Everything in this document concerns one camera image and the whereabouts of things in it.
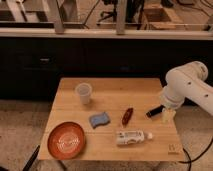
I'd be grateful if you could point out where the black cable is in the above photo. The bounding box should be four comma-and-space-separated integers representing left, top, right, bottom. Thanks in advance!
179, 136, 213, 171

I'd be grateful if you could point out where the black rectangular block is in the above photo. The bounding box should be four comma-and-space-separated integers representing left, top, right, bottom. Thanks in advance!
146, 105, 164, 118

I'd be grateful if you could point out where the cardboard box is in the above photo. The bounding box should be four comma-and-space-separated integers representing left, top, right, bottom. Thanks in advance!
142, 4, 183, 30

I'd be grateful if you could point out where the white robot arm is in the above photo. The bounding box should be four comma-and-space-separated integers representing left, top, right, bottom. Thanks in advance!
159, 61, 213, 123

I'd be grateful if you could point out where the wooden table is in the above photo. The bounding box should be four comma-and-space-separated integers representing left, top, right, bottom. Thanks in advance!
38, 78, 184, 161

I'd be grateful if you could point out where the dark cabinet counter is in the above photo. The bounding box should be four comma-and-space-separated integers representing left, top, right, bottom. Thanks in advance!
0, 28, 213, 100

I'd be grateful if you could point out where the white ceramic cup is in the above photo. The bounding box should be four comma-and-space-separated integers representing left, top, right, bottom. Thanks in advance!
75, 83, 92, 105

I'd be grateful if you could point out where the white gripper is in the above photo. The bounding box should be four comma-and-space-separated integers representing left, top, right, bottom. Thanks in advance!
159, 87, 184, 123

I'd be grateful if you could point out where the black office chair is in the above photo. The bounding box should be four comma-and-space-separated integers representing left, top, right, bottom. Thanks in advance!
98, 0, 118, 22

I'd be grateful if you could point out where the blue sponge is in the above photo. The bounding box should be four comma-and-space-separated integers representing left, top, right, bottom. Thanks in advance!
89, 112, 110, 129

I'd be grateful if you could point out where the white tube bottle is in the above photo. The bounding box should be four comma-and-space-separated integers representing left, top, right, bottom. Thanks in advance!
116, 130, 153, 145

